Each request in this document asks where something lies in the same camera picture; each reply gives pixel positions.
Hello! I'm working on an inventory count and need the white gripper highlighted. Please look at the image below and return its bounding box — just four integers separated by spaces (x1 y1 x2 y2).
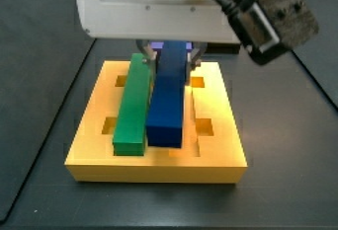
69 0 241 77

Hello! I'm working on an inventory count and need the blue long block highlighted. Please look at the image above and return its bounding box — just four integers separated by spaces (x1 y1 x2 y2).
146 41 185 148

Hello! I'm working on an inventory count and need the black angle bracket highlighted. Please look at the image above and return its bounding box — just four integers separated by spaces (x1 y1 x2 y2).
205 42 240 54

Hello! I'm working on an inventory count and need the yellow slotted board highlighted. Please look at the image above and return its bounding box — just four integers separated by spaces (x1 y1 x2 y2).
64 61 247 184

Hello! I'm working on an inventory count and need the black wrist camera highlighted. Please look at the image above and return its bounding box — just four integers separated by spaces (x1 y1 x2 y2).
239 0 319 65

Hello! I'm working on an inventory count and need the purple cross-shaped block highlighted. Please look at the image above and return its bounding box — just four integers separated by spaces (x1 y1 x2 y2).
150 41 192 51

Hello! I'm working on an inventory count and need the green long block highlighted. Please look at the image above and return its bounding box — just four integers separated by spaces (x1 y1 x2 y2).
112 53 150 156

